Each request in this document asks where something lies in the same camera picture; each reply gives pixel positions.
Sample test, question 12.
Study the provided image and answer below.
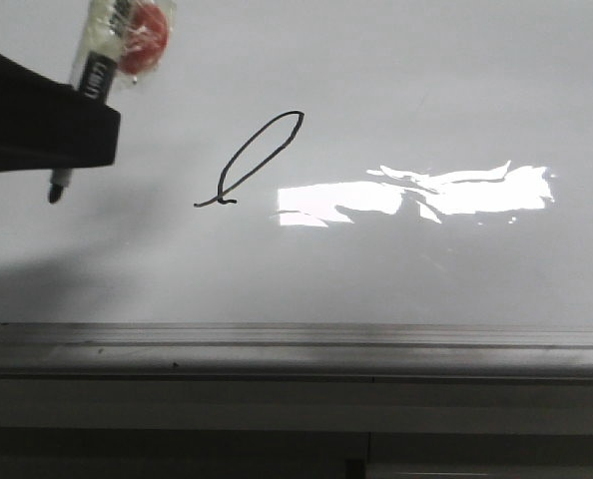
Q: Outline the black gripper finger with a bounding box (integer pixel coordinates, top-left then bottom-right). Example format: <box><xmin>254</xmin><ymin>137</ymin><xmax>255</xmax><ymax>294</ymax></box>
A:
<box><xmin>0</xmin><ymin>54</ymin><xmax>121</xmax><ymax>173</ymax></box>

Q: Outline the red round magnet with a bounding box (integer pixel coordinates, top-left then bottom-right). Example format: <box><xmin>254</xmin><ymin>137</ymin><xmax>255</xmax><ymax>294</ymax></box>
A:
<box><xmin>119</xmin><ymin>2</ymin><xmax>170</xmax><ymax>76</ymax></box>

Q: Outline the white whiteboard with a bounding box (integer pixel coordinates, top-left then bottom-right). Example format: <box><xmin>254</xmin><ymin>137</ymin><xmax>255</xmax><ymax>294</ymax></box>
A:
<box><xmin>0</xmin><ymin>1</ymin><xmax>593</xmax><ymax>327</ymax></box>

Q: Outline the aluminium whiteboard frame rail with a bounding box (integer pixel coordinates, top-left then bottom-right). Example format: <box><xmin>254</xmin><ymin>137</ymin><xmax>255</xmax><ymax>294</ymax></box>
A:
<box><xmin>0</xmin><ymin>322</ymin><xmax>593</xmax><ymax>380</ymax></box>

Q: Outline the white black whiteboard marker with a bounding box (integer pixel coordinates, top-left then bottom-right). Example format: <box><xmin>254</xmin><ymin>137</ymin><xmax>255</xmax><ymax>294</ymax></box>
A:
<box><xmin>47</xmin><ymin>0</ymin><xmax>131</xmax><ymax>206</ymax></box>

